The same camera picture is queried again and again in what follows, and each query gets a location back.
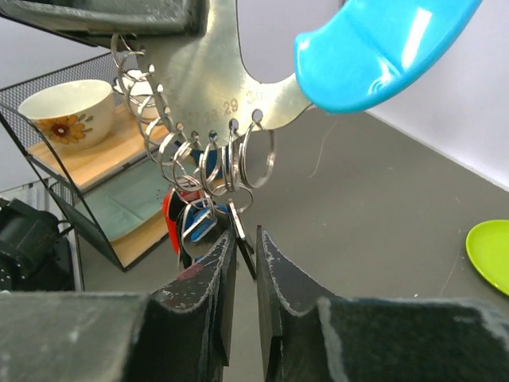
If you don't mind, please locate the lime green plate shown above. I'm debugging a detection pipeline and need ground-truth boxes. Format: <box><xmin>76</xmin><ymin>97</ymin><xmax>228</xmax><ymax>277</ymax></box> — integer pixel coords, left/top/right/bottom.
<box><xmin>465</xmin><ymin>220</ymin><xmax>508</xmax><ymax>296</ymax></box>

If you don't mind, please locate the red capped key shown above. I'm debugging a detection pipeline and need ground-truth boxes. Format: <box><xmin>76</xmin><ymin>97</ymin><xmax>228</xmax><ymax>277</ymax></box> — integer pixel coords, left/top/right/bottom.
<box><xmin>162</xmin><ymin>188</ymin><xmax>185</xmax><ymax>255</ymax></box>

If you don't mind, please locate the flower pattern bowl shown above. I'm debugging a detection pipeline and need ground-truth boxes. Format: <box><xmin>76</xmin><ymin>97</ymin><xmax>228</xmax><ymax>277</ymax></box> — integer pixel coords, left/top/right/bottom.
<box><xmin>17</xmin><ymin>80</ymin><xmax>115</xmax><ymax>150</ymax></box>

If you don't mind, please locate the metal key organizer blue handle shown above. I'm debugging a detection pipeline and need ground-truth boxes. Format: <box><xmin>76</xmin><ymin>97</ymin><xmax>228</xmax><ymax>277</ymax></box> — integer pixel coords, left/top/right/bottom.
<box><xmin>109</xmin><ymin>0</ymin><xmax>484</xmax><ymax>212</ymax></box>

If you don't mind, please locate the black capped key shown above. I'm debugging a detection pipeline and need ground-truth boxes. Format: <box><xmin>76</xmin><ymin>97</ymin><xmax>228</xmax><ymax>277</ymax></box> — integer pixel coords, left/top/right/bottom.
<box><xmin>227</xmin><ymin>199</ymin><xmax>257</xmax><ymax>281</ymax></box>

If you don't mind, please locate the pale green dish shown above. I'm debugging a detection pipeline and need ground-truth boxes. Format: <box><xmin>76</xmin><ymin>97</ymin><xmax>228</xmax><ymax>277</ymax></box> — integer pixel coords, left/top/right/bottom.
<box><xmin>76</xmin><ymin>161</ymin><xmax>169</xmax><ymax>241</ymax></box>

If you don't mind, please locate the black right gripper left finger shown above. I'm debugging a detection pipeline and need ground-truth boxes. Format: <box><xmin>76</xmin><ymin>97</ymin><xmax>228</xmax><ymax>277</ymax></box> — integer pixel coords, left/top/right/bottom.
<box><xmin>1</xmin><ymin>232</ymin><xmax>236</xmax><ymax>381</ymax></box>

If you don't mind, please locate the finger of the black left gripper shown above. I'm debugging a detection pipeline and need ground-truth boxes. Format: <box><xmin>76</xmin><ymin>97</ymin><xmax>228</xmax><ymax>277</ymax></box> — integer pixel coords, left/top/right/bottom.
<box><xmin>1</xmin><ymin>1</ymin><xmax>208</xmax><ymax>46</ymax></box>

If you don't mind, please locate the black wire shelf rack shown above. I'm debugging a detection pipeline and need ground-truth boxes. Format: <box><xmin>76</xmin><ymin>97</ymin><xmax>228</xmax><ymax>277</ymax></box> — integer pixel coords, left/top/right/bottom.
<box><xmin>1</xmin><ymin>54</ymin><xmax>168</xmax><ymax>271</ymax></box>

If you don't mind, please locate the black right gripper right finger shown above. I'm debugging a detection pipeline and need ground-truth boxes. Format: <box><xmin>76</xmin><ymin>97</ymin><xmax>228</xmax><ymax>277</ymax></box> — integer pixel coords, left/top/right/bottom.
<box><xmin>256</xmin><ymin>228</ymin><xmax>508</xmax><ymax>381</ymax></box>

